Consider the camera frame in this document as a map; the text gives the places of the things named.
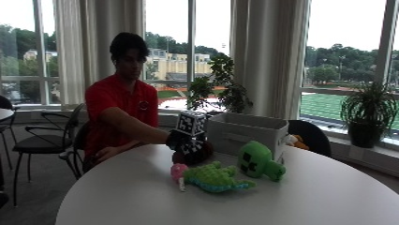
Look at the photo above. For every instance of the white marker cube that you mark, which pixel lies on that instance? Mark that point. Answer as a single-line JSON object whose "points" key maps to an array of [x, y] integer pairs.
{"points": [[190, 122]]}

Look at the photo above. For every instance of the round white side table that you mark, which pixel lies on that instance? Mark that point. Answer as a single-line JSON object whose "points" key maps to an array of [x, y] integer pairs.
{"points": [[4, 113]]}

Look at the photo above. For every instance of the dark brown plush toy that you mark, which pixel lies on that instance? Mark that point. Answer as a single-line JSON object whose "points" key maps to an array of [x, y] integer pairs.
{"points": [[204, 152]]}

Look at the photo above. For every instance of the green blocky plush toy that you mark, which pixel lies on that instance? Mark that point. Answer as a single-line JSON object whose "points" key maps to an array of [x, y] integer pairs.
{"points": [[254, 159]]}

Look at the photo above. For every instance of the white curtain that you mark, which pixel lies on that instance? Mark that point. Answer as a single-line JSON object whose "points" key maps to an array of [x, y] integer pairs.
{"points": [[270, 56], [100, 47]]}

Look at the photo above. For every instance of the black metal armchair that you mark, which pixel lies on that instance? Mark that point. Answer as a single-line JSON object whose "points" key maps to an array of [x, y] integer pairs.
{"points": [[4, 125], [41, 143], [79, 146]]}

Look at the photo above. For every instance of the pink plush toy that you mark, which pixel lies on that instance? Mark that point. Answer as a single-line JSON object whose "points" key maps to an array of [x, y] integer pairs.
{"points": [[178, 170]]}

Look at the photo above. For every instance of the potted plant with thin leaves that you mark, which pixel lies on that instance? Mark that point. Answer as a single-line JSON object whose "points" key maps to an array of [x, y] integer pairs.
{"points": [[367, 115]]}

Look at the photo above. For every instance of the the person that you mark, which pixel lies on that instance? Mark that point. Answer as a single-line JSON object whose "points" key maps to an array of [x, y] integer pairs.
{"points": [[112, 100]]}

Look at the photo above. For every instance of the green and blue plush turtle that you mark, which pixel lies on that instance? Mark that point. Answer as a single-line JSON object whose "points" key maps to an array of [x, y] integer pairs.
{"points": [[212, 178]]}

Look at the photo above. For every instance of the grey fabric storage box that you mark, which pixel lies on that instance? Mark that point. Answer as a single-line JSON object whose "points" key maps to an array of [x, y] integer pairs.
{"points": [[245, 132]]}

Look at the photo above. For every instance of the orange plush toy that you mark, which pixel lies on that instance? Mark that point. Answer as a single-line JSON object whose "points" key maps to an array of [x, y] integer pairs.
{"points": [[297, 141]]}

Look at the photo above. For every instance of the black round-backed chair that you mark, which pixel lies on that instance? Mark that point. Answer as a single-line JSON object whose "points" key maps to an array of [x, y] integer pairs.
{"points": [[311, 136]]}

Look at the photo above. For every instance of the tall leafy potted plant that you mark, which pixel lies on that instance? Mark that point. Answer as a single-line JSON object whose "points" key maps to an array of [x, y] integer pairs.
{"points": [[224, 86]]}

